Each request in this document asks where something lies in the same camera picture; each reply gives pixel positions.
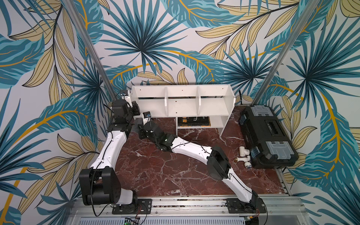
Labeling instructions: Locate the grey green cleaning cloth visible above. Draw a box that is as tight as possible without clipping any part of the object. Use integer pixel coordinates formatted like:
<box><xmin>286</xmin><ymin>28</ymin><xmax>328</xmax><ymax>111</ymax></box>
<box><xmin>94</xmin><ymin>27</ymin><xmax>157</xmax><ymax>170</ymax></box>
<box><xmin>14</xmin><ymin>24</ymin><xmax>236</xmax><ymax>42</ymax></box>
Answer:
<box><xmin>131</xmin><ymin>118</ymin><xmax>147</xmax><ymax>140</ymax></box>

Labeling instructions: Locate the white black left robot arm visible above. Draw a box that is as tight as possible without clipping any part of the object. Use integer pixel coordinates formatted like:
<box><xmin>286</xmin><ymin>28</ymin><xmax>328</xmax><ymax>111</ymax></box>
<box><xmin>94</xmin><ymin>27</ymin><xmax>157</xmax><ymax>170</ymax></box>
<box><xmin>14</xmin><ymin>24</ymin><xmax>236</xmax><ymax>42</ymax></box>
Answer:
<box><xmin>79</xmin><ymin>97</ymin><xmax>140</xmax><ymax>206</ymax></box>

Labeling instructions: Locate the white wooden bookshelf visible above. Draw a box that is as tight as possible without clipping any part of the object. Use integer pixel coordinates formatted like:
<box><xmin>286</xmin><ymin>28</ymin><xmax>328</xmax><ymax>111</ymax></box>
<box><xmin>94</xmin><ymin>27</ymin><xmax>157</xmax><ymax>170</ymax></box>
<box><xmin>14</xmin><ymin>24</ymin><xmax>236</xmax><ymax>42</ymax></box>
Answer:
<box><xmin>130</xmin><ymin>84</ymin><xmax>235</xmax><ymax>136</ymax></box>

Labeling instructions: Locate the black yellow tool tray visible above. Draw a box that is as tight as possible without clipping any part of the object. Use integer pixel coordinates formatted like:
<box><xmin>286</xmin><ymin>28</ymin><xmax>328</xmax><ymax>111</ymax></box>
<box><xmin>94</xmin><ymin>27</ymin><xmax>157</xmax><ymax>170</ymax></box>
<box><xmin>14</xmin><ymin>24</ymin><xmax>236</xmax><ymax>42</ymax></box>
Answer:
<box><xmin>178</xmin><ymin>117</ymin><xmax>211</xmax><ymax>127</ymax></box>

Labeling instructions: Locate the white pvc pipe fitting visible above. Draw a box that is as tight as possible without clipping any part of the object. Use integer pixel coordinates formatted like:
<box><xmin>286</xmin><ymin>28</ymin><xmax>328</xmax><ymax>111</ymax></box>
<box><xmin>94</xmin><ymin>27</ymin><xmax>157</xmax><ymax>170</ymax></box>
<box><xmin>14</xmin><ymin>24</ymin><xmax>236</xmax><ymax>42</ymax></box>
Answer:
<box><xmin>234</xmin><ymin>146</ymin><xmax>252</xmax><ymax>169</ymax></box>

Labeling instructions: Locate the black plastic toolbox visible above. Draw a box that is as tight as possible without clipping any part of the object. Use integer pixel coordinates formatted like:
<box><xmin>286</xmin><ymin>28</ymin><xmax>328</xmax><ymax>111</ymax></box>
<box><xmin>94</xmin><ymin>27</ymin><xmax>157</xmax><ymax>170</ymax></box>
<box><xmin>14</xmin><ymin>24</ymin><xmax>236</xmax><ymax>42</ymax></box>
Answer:
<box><xmin>238</xmin><ymin>106</ymin><xmax>299</xmax><ymax>169</ymax></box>

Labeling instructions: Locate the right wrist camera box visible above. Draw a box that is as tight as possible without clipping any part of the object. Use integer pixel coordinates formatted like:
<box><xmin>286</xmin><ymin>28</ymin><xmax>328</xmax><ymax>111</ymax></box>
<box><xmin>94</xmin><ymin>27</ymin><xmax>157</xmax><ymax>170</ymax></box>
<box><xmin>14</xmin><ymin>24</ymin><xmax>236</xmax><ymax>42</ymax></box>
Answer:
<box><xmin>142</xmin><ymin>111</ymin><xmax>152</xmax><ymax>120</ymax></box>

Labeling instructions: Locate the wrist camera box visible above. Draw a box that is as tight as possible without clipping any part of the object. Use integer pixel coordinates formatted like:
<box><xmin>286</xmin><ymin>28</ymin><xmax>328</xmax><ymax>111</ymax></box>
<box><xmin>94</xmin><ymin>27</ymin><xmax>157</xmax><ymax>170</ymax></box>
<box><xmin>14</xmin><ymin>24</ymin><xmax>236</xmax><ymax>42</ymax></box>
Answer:
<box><xmin>142</xmin><ymin>111</ymin><xmax>152</xmax><ymax>120</ymax></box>
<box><xmin>119</xmin><ymin>90</ymin><xmax>133</xmax><ymax>107</ymax></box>

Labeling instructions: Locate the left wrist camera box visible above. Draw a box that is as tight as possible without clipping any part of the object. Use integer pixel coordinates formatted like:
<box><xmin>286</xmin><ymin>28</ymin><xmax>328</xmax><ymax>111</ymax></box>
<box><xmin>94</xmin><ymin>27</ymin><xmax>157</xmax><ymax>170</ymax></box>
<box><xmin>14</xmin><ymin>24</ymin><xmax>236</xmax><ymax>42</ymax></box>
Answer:
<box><xmin>119</xmin><ymin>90</ymin><xmax>133</xmax><ymax>107</ymax></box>

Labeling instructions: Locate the left aluminium frame post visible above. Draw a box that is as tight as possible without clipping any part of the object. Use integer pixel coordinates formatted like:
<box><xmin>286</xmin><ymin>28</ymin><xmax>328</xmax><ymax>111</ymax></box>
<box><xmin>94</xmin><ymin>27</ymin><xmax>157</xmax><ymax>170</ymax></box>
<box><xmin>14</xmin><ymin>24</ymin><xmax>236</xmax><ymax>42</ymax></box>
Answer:
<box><xmin>62</xmin><ymin>0</ymin><xmax>116</xmax><ymax>99</ymax></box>

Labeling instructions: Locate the aluminium frame post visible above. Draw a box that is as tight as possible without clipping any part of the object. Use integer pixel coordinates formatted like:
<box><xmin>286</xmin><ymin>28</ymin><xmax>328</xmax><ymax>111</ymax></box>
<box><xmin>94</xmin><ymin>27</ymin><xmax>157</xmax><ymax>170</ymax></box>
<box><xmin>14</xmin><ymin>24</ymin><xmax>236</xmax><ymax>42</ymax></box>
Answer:
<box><xmin>251</xmin><ymin>1</ymin><xmax>320</xmax><ymax>106</ymax></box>
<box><xmin>62</xmin><ymin>0</ymin><xmax>116</xmax><ymax>99</ymax></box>

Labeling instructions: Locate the right aluminium frame post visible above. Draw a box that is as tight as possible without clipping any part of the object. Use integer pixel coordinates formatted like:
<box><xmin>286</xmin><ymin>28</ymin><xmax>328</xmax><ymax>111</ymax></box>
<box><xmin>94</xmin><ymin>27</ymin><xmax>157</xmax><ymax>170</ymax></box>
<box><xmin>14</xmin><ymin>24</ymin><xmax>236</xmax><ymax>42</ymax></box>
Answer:
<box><xmin>251</xmin><ymin>1</ymin><xmax>320</xmax><ymax>106</ymax></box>

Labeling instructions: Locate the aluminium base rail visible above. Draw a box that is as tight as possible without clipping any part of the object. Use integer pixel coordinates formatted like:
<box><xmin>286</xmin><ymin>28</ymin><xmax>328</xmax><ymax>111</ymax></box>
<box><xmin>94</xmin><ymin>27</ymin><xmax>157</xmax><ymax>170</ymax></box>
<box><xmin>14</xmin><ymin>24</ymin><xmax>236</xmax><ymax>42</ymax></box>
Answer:
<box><xmin>65</xmin><ymin>195</ymin><xmax>312</xmax><ymax>225</ymax></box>

